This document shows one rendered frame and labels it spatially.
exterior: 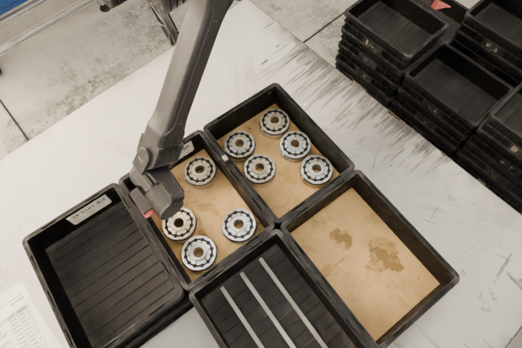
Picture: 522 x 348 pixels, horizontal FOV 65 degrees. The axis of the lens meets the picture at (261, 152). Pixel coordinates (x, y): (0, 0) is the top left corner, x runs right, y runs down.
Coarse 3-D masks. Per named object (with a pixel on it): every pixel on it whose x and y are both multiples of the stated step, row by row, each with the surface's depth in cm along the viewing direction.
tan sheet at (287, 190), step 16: (240, 128) 139; (256, 128) 139; (240, 144) 136; (256, 144) 136; (272, 144) 136; (288, 176) 131; (272, 192) 128; (288, 192) 128; (304, 192) 128; (272, 208) 126; (288, 208) 126
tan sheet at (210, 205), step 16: (176, 176) 132; (224, 176) 131; (192, 192) 129; (208, 192) 129; (224, 192) 129; (192, 208) 127; (208, 208) 127; (224, 208) 126; (160, 224) 125; (208, 224) 124; (240, 224) 124; (256, 224) 124; (224, 240) 122; (176, 256) 120; (224, 256) 120; (192, 272) 118
